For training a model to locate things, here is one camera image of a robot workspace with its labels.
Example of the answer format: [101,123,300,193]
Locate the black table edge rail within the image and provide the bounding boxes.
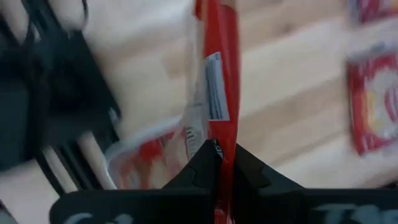
[0,0,123,195]

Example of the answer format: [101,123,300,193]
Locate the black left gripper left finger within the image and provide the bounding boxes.
[49,139,224,224]

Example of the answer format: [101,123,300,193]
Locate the white plastic basket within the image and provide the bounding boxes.
[104,116,190,191]

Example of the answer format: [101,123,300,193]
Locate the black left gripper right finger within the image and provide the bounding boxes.
[232,142,398,224]

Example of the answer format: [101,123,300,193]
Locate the silver aluminium frame post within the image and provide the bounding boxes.
[76,130,118,191]

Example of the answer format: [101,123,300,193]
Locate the red popcorn bag clear wrap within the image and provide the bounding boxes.
[345,43,398,156]
[183,0,242,224]
[348,0,398,26]
[118,130,190,190]

